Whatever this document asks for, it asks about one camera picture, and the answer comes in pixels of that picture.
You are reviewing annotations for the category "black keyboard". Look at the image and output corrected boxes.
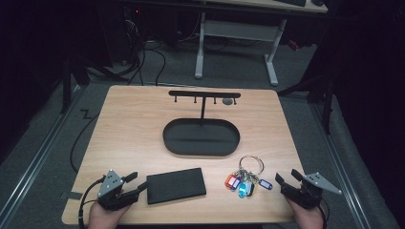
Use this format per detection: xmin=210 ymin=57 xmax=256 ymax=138
xmin=276 ymin=0 xmax=308 ymax=8

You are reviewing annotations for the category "left hand-held gripper cable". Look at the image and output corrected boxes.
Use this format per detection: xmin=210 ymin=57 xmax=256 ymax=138
xmin=77 ymin=177 xmax=106 ymax=229

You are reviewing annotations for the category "aluminium floor rail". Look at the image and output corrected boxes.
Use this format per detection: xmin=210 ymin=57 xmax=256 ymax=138
xmin=0 ymin=85 xmax=84 ymax=225
xmin=310 ymin=101 xmax=372 ymax=229

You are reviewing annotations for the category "person's left hand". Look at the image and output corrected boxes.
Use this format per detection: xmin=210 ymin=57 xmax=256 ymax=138
xmin=88 ymin=199 xmax=133 ymax=229

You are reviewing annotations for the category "right hand-held gripper cable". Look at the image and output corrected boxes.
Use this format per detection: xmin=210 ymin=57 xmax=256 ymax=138
xmin=318 ymin=198 xmax=330 ymax=229

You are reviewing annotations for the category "black wallet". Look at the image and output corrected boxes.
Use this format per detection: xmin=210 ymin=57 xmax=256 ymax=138
xmin=145 ymin=167 xmax=207 ymax=205

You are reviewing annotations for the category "black floor cable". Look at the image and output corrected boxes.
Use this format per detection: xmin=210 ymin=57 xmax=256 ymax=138
xmin=70 ymin=113 xmax=100 ymax=175

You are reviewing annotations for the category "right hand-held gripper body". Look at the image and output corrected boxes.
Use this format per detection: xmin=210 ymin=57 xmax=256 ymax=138
xmin=280 ymin=171 xmax=343 ymax=210

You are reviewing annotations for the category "bundle of black cables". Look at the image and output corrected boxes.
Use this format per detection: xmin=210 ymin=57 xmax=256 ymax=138
xmin=122 ymin=12 xmax=167 ymax=87

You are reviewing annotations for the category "grey tape strip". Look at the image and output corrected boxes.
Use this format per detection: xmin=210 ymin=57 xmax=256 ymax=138
xmin=59 ymin=190 xmax=84 ymax=201

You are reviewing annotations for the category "key ring with coloured tags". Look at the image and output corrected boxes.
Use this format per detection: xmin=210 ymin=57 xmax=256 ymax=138
xmin=224 ymin=155 xmax=274 ymax=198

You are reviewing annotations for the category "white-legged wooden desk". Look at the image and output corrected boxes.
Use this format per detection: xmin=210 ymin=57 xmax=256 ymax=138
xmin=194 ymin=0 xmax=329 ymax=87

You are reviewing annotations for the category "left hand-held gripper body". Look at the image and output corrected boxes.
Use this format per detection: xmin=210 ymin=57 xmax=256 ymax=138
xmin=96 ymin=169 xmax=140 ymax=212

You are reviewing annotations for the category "hand-held gripper cable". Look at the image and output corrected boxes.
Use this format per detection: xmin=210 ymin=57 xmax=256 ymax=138
xmin=318 ymin=198 xmax=330 ymax=229
xmin=77 ymin=177 xmax=106 ymax=229

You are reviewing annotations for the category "black key holder with tray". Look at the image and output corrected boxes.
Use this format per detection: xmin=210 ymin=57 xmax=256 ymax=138
xmin=161 ymin=90 xmax=242 ymax=157

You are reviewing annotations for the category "person's right hand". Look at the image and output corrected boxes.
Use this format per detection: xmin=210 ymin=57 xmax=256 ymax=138
xmin=286 ymin=197 xmax=326 ymax=229

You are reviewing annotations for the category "black metal stand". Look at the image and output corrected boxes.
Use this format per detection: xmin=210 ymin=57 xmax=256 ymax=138
xmin=60 ymin=53 xmax=92 ymax=115
xmin=278 ymin=71 xmax=336 ymax=135

